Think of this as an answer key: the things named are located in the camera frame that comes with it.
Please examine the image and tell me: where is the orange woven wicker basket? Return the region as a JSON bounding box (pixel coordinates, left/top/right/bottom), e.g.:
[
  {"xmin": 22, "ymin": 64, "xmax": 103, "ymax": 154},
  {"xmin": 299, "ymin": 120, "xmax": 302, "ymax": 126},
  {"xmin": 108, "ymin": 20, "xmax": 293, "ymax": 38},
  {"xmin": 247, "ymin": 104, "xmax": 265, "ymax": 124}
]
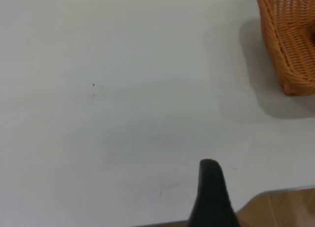
[{"xmin": 255, "ymin": 0, "xmax": 315, "ymax": 97}]

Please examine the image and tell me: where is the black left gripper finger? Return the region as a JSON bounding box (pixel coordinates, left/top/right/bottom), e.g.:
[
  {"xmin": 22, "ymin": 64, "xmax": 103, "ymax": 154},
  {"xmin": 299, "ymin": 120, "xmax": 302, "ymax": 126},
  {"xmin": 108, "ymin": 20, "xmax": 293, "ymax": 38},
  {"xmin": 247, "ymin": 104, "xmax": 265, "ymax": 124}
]
[{"xmin": 188, "ymin": 159, "xmax": 240, "ymax": 227}]

